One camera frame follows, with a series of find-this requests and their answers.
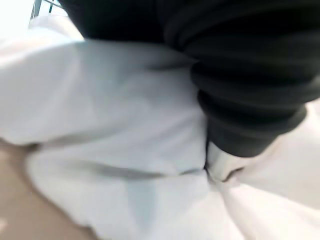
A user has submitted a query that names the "grey metal frame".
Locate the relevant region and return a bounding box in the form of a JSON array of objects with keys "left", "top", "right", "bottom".
[{"left": 29, "top": 0, "right": 66, "bottom": 25}]

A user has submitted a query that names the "white bed duvet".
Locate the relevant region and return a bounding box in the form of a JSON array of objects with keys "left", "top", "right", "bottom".
[{"left": 0, "top": 14, "right": 320, "bottom": 240}]

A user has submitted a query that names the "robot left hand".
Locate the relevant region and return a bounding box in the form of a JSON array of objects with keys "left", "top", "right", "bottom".
[{"left": 57, "top": 0, "right": 320, "bottom": 183}]

